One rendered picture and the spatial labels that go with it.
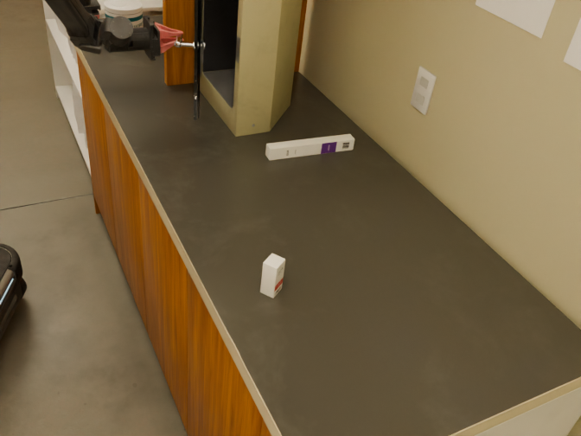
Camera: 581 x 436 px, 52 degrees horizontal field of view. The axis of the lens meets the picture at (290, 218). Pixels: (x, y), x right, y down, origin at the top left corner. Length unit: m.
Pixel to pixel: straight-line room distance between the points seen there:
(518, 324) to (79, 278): 1.87
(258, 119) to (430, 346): 0.86
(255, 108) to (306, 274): 0.61
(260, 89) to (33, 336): 1.34
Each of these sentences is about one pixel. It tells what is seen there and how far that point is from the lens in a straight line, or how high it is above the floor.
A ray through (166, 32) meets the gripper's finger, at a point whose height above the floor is 1.22.
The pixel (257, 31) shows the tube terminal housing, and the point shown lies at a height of 1.25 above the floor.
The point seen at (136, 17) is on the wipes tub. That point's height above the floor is 1.06.
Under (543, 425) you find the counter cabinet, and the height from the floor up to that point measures 0.80.
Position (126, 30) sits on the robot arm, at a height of 1.26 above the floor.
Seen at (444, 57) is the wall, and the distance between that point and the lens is 1.61.
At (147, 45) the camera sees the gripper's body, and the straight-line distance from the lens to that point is 1.68.
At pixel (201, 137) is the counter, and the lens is 1.75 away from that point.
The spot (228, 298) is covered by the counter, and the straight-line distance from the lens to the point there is 1.24.
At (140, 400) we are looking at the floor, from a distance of 2.24.
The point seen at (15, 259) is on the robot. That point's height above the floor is 0.24.
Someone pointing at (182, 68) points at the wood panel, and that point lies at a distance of 2.03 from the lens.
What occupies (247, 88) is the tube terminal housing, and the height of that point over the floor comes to 1.09.
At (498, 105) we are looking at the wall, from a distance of 1.49.
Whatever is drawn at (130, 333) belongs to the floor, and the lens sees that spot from 2.44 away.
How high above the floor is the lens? 1.82
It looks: 37 degrees down
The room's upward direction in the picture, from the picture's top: 8 degrees clockwise
